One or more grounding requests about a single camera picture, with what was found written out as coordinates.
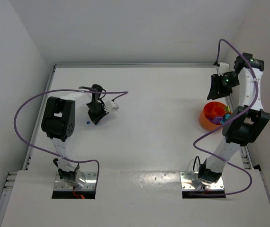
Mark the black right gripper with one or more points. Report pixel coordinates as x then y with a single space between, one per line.
217 84

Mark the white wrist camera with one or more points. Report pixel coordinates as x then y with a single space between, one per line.
110 106
221 67

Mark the orange divided round container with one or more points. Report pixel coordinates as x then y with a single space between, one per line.
211 110

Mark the teal lego brick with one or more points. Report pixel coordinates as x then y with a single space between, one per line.
225 118

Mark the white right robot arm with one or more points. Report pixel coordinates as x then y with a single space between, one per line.
247 120

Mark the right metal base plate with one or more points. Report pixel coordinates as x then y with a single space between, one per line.
190 183

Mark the metal base plate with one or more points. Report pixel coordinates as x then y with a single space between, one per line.
190 183
85 182

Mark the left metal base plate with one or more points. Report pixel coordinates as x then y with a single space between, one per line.
85 182

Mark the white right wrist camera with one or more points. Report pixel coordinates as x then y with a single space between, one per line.
221 67

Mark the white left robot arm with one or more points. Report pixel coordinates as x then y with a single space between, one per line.
59 124

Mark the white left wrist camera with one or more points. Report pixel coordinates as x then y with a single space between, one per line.
110 106

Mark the purple round lego piece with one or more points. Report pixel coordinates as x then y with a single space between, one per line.
217 120

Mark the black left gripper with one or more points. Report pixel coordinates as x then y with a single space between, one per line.
97 111

